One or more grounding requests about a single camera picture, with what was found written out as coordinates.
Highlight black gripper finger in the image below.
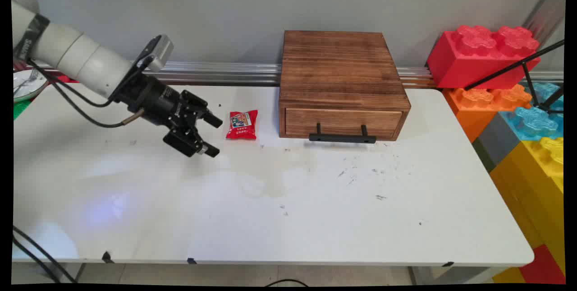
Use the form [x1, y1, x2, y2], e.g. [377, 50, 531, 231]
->
[182, 90, 224, 128]
[163, 128, 220, 158]

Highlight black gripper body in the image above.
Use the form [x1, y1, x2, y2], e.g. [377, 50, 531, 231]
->
[113, 73, 187, 130]

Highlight red snack packet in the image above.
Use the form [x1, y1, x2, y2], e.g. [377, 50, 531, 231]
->
[225, 110, 259, 141]

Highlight flat red object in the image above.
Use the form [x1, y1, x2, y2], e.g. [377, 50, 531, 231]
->
[43, 74, 80, 85]

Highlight white plate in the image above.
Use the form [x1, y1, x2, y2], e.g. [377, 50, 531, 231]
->
[14, 69, 49, 103]

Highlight silver fork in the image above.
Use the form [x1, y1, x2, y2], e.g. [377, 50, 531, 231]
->
[17, 69, 39, 94]

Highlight green mat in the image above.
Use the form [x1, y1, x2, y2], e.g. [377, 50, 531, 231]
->
[14, 99, 31, 120]

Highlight dark wooden drawer cabinet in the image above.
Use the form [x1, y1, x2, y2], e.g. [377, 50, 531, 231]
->
[278, 30, 412, 142]

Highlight large orange toy block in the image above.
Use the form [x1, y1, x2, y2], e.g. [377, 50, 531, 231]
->
[443, 84, 533, 143]

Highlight large red toy block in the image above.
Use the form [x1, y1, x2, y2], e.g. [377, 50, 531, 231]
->
[426, 25, 541, 90]

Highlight large grey toy block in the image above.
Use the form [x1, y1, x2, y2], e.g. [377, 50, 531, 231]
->
[472, 111, 523, 173]

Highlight black tripod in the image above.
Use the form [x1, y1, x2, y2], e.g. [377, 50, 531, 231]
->
[464, 38, 565, 114]

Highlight large light blue toy block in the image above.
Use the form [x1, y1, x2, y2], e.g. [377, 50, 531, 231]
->
[498, 81, 564, 142]

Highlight large yellow toy block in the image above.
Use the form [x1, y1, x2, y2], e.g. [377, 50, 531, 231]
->
[489, 137, 565, 284]

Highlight small red toy block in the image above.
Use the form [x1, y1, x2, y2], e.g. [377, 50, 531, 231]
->
[518, 244, 566, 285]

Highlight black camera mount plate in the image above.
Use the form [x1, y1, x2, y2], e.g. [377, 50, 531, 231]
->
[110, 36, 163, 102]

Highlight aluminium wall rail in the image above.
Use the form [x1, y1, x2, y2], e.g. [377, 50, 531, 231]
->
[27, 60, 564, 89]

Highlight plain black arm cable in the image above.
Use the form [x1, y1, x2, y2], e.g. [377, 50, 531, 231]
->
[13, 59, 113, 283]

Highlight wide black velcro strap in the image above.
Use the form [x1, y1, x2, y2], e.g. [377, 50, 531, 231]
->
[15, 14, 50, 60]

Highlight black floor cable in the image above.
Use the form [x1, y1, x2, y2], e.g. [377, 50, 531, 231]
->
[264, 278, 310, 288]

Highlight aluminium corner post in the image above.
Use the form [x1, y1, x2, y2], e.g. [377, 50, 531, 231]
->
[522, 0, 567, 47]

